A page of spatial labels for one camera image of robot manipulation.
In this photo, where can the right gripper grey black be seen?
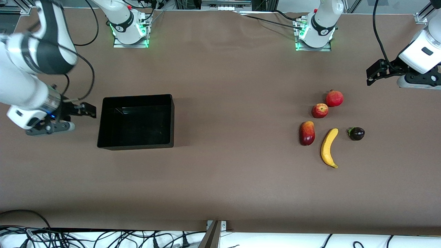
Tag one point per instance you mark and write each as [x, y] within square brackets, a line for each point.
[67, 110]

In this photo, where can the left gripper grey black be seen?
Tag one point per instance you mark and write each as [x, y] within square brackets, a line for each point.
[395, 65]

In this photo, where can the black plastic box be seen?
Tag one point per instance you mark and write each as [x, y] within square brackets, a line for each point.
[137, 122]

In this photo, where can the red yellow apple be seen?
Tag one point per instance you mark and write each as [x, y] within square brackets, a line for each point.
[320, 111]

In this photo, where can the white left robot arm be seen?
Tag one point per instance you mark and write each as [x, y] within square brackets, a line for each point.
[322, 24]

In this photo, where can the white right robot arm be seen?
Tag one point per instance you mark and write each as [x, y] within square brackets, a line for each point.
[20, 89]

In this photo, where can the yellow banana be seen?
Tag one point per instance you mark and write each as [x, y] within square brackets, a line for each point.
[328, 148]

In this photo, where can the red pomegranate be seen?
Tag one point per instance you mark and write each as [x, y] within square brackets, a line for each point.
[334, 99]

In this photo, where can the dark purple mangosteen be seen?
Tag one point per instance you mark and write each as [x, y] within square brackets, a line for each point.
[357, 133]

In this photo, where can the red yellow mango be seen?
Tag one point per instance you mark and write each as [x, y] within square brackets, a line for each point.
[307, 133]

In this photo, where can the white power strip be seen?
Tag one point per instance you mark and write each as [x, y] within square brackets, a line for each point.
[225, 5]

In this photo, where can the aluminium frame profile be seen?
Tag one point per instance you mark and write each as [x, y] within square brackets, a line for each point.
[421, 17]
[24, 9]

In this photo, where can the dark metal post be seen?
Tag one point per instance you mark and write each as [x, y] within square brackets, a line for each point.
[211, 237]

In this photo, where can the silver table edge bracket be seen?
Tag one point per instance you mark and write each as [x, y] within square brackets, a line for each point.
[223, 225]

